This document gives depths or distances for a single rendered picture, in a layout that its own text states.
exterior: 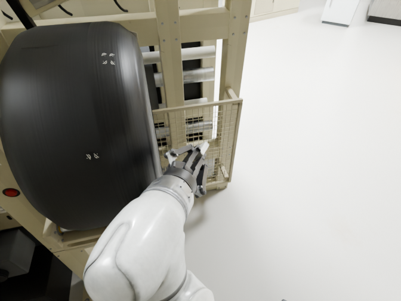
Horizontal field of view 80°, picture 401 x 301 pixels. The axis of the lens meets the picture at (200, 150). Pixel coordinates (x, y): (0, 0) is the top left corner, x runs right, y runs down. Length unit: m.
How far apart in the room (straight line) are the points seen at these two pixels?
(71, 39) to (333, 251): 1.92
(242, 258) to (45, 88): 1.57
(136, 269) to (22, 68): 0.46
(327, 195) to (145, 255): 2.07
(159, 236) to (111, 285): 0.08
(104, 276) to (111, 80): 0.38
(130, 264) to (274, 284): 1.55
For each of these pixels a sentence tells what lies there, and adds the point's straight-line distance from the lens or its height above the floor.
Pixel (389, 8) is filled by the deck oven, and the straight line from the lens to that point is 6.60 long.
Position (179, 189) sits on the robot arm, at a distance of 0.42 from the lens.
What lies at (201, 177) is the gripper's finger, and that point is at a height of 1.25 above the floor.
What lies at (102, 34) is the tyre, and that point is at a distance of 0.64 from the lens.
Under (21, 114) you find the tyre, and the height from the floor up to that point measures 1.41.
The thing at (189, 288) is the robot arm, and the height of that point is 1.28.
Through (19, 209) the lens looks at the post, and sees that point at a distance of 1.04.
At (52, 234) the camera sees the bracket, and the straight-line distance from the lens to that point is 0.97.
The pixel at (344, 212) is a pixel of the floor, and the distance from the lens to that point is 2.26.
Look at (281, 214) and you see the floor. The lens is 2.05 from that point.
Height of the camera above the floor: 1.69
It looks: 45 degrees down
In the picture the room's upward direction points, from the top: straight up
